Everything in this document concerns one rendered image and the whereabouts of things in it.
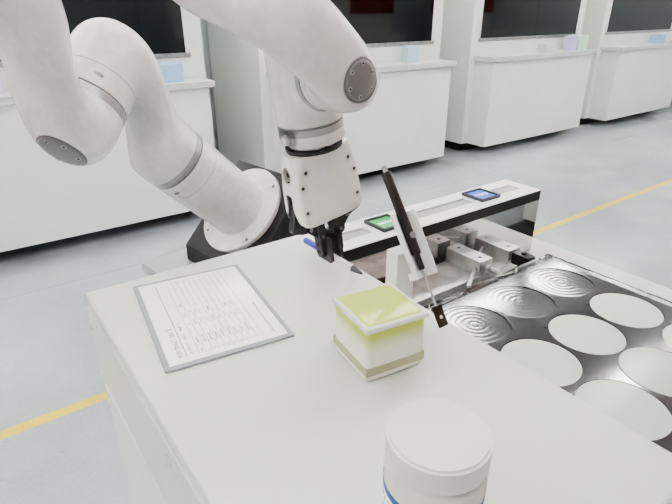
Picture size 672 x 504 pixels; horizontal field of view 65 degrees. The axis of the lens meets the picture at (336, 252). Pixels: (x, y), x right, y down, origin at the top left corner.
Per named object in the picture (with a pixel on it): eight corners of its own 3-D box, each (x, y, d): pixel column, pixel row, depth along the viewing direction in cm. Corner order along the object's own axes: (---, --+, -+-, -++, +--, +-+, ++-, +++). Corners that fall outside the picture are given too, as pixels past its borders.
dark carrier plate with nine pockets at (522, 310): (776, 352, 70) (778, 348, 70) (652, 474, 52) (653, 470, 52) (549, 261, 96) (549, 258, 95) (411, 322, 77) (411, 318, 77)
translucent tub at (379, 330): (425, 365, 56) (430, 311, 53) (365, 387, 53) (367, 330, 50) (387, 331, 62) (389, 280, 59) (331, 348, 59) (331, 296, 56)
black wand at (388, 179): (376, 169, 62) (382, 165, 61) (385, 167, 63) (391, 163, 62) (436, 329, 61) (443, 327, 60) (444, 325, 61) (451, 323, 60)
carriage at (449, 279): (518, 272, 101) (521, 259, 100) (372, 336, 81) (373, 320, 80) (485, 258, 107) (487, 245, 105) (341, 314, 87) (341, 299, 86)
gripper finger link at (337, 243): (334, 218, 72) (340, 259, 76) (352, 210, 74) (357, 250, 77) (321, 212, 75) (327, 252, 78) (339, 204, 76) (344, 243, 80)
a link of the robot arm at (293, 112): (360, 116, 65) (317, 106, 71) (347, -1, 58) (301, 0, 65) (304, 136, 61) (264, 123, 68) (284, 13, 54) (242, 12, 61)
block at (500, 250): (518, 260, 99) (520, 245, 98) (507, 264, 97) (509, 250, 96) (484, 246, 105) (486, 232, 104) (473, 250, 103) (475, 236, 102)
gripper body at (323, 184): (294, 154, 62) (309, 235, 68) (361, 129, 67) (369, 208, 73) (264, 142, 68) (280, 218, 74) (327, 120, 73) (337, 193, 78)
